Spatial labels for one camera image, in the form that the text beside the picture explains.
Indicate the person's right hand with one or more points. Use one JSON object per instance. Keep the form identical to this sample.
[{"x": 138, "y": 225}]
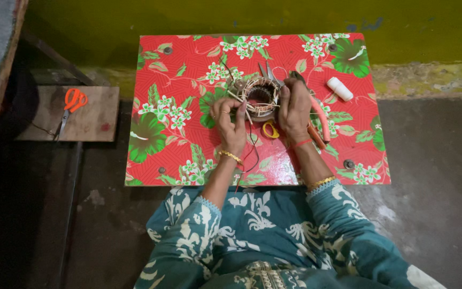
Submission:
[{"x": 297, "y": 114}]

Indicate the person's left hand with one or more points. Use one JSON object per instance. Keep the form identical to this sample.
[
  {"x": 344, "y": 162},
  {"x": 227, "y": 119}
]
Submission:
[{"x": 229, "y": 132}]

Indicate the thin cream stick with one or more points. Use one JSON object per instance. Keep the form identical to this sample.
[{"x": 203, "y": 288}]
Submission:
[{"x": 248, "y": 116}]

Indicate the motor stator with copper winding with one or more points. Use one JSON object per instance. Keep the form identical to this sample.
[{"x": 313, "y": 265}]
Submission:
[{"x": 261, "y": 98}]

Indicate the red thread wristband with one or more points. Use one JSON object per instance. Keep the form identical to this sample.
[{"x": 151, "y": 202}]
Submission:
[{"x": 303, "y": 142}]

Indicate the table with red floral cover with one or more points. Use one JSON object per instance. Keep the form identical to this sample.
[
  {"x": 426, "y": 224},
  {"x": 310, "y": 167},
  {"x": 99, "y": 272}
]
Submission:
[{"x": 183, "y": 140}]

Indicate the white thread spool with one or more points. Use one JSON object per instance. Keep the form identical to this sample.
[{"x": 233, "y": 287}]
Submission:
[{"x": 339, "y": 89}]

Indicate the grey metal scissors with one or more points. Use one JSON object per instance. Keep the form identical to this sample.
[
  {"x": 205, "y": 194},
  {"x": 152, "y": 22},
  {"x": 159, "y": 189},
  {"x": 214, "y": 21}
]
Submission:
[{"x": 269, "y": 71}]

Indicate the round metal table bolt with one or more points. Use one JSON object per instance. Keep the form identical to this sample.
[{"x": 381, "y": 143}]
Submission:
[
  {"x": 332, "y": 47},
  {"x": 161, "y": 170},
  {"x": 349, "y": 163},
  {"x": 168, "y": 50}
]

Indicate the teal white patterned dress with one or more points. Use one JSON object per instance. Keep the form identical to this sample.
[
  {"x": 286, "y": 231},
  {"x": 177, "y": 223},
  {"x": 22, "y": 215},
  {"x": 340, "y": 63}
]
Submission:
[{"x": 263, "y": 241}]

